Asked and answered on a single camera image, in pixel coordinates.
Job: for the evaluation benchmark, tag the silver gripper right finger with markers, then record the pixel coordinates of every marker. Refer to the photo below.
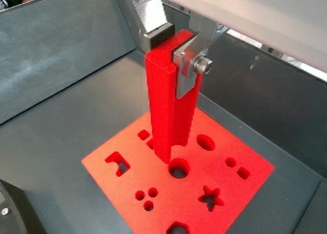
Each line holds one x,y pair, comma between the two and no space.
189,56

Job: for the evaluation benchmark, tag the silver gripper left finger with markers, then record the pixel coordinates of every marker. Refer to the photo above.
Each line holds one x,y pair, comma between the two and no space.
155,29

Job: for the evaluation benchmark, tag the red shape sorter board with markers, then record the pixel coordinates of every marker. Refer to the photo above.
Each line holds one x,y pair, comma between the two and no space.
196,193

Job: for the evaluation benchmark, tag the black curved holder block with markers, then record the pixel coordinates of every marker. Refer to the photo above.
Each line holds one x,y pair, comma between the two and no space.
17,216

